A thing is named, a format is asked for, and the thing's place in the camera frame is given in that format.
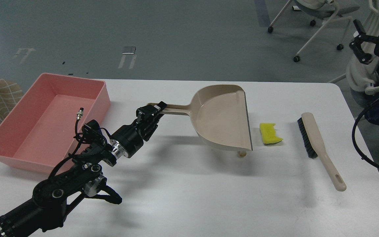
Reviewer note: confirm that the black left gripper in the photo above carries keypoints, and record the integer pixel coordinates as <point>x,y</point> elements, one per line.
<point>131,137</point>

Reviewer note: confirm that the beige plastic dustpan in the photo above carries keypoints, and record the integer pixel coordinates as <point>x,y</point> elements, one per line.
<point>219,115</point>

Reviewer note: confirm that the beige hand brush black bristles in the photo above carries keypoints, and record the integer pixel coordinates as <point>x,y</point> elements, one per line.
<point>315,147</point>

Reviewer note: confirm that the yellow sponge piece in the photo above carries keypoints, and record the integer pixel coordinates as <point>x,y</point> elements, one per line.
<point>268,134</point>

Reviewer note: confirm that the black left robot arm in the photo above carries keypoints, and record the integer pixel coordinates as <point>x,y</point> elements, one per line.
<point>80,176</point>

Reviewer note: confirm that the pink plastic bin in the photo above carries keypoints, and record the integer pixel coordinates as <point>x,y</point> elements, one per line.
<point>39,132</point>

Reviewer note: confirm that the grey office chair white legs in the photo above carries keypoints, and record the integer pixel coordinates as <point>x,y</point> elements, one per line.
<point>329,11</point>

